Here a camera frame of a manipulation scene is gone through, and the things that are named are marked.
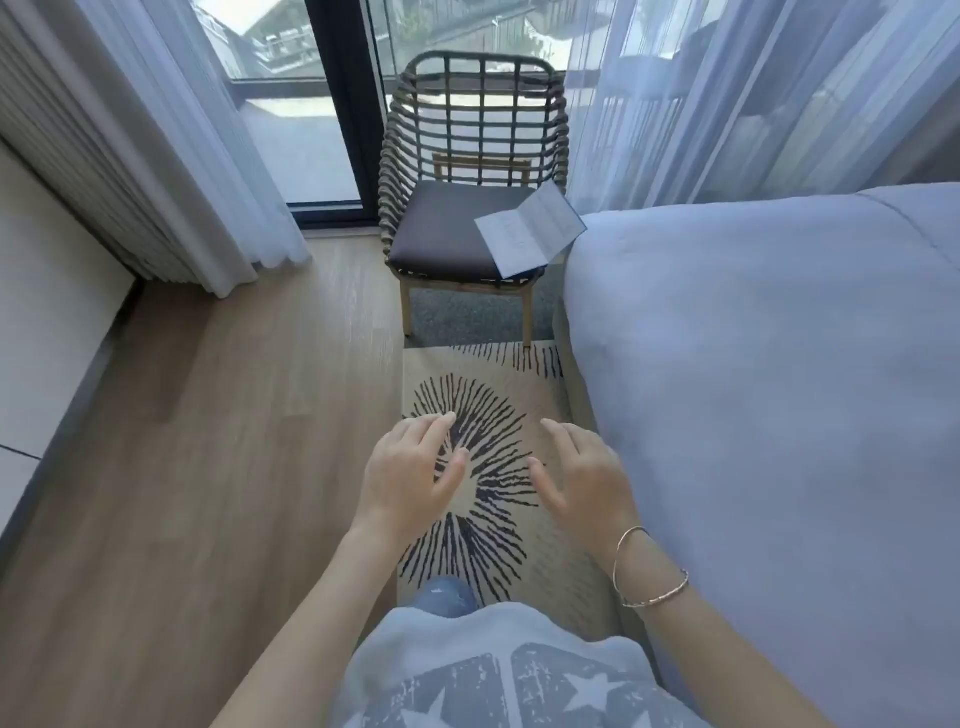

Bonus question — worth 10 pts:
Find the person's left hand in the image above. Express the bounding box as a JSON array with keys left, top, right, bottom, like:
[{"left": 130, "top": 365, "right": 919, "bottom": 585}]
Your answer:
[{"left": 353, "top": 411, "right": 471, "bottom": 539}]

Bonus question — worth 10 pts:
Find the person's right hand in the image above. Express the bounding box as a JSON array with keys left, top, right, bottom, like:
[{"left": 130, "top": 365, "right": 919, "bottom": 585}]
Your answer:
[{"left": 526, "top": 418, "right": 643, "bottom": 560}]

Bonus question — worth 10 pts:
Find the person's left forearm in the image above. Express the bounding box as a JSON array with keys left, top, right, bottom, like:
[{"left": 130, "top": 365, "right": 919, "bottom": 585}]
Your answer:
[{"left": 210, "top": 521, "right": 402, "bottom": 728}]

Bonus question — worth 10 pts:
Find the person's right forearm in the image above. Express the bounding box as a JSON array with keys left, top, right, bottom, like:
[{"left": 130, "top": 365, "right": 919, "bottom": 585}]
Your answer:
[{"left": 596, "top": 525, "right": 837, "bottom": 728}]

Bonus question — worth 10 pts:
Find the beige rug with black pattern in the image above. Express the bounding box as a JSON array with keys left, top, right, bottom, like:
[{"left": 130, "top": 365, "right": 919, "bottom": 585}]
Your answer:
[{"left": 395, "top": 341, "right": 624, "bottom": 644}]

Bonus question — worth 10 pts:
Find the person's blue jeans leg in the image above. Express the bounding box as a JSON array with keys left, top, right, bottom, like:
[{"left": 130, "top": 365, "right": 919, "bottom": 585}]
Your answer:
[{"left": 413, "top": 576, "right": 479, "bottom": 620}]

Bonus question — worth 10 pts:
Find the person's grey printed shirt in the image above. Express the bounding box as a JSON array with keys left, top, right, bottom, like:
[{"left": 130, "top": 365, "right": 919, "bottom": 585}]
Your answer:
[{"left": 327, "top": 601, "right": 714, "bottom": 728}]

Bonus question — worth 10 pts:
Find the bed with white duvet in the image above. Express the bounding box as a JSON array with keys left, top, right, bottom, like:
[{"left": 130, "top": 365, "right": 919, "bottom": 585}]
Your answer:
[{"left": 553, "top": 182, "right": 960, "bottom": 728}]

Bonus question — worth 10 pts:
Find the dark grey seat cushion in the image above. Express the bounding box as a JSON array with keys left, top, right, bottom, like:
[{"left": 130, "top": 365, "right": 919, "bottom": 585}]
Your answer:
[{"left": 387, "top": 180, "right": 565, "bottom": 282}]

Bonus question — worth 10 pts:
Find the open white paper booklet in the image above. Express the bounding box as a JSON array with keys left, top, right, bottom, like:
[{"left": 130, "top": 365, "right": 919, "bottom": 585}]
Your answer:
[{"left": 474, "top": 180, "right": 588, "bottom": 279}]

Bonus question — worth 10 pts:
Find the woven rattan chair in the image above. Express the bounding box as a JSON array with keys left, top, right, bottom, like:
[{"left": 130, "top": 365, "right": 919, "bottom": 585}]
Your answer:
[{"left": 377, "top": 50, "right": 571, "bottom": 350}]

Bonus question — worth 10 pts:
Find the sheer white curtain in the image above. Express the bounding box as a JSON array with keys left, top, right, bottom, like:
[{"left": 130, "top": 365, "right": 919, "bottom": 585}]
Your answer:
[
  {"left": 22, "top": 0, "right": 314, "bottom": 301},
  {"left": 562, "top": 0, "right": 960, "bottom": 219}
]

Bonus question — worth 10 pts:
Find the grey pleated curtain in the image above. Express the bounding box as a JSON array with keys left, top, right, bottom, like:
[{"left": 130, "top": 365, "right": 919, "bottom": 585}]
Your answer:
[{"left": 0, "top": 0, "right": 219, "bottom": 290}]

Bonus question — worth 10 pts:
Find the thin silver bracelet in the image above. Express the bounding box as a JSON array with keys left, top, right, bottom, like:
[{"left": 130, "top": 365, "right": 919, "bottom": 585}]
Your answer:
[{"left": 612, "top": 526, "right": 690, "bottom": 609}]

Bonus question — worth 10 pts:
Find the black window frame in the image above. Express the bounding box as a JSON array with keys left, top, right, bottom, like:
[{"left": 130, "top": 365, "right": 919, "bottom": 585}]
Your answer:
[{"left": 288, "top": 0, "right": 391, "bottom": 230}]

